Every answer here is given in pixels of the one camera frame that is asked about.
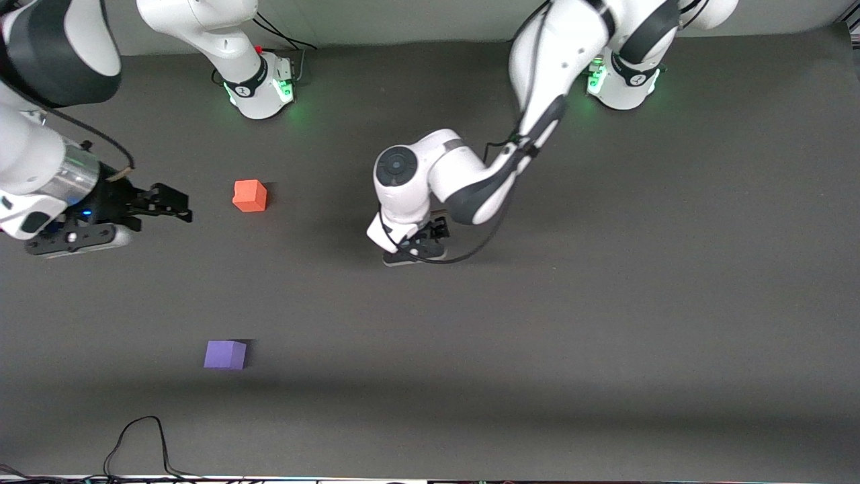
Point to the orange foam block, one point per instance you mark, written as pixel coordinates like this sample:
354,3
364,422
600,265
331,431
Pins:
249,195

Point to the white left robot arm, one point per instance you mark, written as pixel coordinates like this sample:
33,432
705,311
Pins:
443,175

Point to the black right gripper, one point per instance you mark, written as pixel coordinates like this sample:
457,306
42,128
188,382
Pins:
113,199

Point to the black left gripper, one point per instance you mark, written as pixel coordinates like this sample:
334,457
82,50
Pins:
435,234

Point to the purple foam block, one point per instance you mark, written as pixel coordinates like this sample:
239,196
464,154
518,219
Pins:
225,355

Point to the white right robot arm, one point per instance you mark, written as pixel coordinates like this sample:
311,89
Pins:
40,154

